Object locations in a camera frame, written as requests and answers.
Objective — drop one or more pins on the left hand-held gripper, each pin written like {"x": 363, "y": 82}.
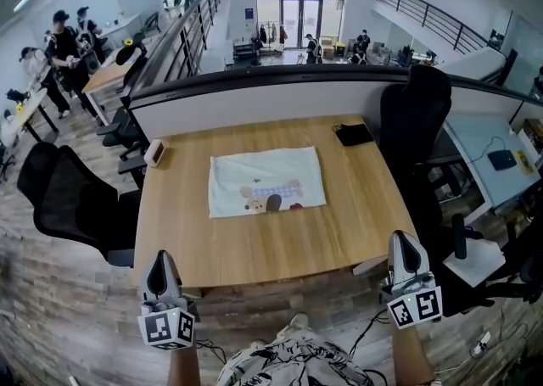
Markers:
{"x": 163, "y": 327}

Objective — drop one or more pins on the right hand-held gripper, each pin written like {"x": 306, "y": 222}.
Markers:
{"x": 424, "y": 303}

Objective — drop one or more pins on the white shirt with lavender sleeves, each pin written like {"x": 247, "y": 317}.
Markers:
{"x": 263, "y": 168}

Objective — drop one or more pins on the person's left forearm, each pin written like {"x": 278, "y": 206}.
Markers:
{"x": 183, "y": 369}

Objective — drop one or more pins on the person's right forearm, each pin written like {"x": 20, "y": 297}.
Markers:
{"x": 411, "y": 359}

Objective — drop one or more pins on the white paper sheet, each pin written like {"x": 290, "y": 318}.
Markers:
{"x": 479, "y": 263}

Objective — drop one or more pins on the white power strip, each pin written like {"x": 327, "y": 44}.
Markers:
{"x": 480, "y": 342}

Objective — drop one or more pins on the person's white left shoe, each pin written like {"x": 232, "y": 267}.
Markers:
{"x": 257, "y": 345}

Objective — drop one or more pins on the person's white shoe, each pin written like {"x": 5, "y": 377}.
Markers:
{"x": 257, "y": 345}
{"x": 295, "y": 325}

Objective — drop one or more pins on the black mesh office chair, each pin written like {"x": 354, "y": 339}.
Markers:
{"x": 415, "y": 121}
{"x": 125, "y": 138}
{"x": 72, "y": 202}

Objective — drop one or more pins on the person's white right shoe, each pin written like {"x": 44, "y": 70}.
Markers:
{"x": 295, "y": 325}

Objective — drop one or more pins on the small white digital clock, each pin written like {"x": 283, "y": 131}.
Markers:
{"x": 152, "y": 153}

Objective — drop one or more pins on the black router box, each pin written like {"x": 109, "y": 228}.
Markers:
{"x": 502, "y": 160}

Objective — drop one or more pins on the light blue desk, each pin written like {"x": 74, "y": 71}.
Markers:
{"x": 475, "y": 142}

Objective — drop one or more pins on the black pouch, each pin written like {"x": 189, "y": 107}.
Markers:
{"x": 354, "y": 135}

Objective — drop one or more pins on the wooden side desk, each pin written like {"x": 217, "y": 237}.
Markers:
{"x": 106, "y": 74}

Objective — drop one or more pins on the white curved table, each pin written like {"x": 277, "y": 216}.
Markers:
{"x": 29, "y": 108}

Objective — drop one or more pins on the black metal railing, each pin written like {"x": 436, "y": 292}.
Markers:
{"x": 186, "y": 32}
{"x": 428, "y": 15}

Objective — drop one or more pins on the glass entrance doors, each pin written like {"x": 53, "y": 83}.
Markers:
{"x": 301, "y": 2}

